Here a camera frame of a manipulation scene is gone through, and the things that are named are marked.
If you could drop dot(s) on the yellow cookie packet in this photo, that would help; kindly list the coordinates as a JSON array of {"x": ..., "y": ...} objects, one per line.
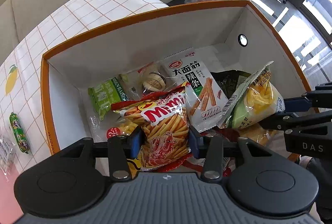
[{"x": 121, "y": 129}]

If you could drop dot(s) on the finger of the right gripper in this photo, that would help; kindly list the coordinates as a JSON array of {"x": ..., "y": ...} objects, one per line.
[
  {"x": 319, "y": 98},
  {"x": 318, "y": 123}
]

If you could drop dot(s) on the clear bag white balls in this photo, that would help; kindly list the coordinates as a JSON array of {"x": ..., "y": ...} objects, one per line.
[{"x": 7, "y": 151}]

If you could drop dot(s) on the green sausage stick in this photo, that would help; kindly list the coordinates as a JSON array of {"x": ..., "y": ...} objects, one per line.
[{"x": 18, "y": 133}]

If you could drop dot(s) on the black snack packet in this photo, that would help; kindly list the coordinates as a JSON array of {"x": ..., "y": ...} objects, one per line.
[{"x": 229, "y": 80}]

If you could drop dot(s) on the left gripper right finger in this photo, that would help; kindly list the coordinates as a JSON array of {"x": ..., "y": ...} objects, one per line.
[{"x": 215, "y": 149}]

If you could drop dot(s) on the green raisin snack bag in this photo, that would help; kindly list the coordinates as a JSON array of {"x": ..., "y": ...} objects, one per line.
[{"x": 108, "y": 92}]

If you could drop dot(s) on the white spicy strip packet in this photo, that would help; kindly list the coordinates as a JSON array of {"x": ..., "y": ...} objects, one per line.
[{"x": 205, "y": 99}]

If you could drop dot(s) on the orange white storage box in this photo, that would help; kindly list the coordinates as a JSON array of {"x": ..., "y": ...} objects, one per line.
[{"x": 226, "y": 34}]

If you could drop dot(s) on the red Mimi fries bag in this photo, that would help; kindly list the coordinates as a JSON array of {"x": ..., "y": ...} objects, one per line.
[{"x": 163, "y": 118}]

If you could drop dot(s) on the pink white patterned tablecloth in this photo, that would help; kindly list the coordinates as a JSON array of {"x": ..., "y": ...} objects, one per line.
[{"x": 20, "y": 79}]

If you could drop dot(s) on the white blue chips bag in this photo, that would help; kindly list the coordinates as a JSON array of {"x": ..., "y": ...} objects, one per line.
[{"x": 254, "y": 100}]

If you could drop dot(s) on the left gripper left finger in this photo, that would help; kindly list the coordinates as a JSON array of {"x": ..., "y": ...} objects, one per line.
[{"x": 122, "y": 154}]

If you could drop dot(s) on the clear pastry snack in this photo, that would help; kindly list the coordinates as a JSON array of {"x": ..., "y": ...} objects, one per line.
[{"x": 151, "y": 79}]

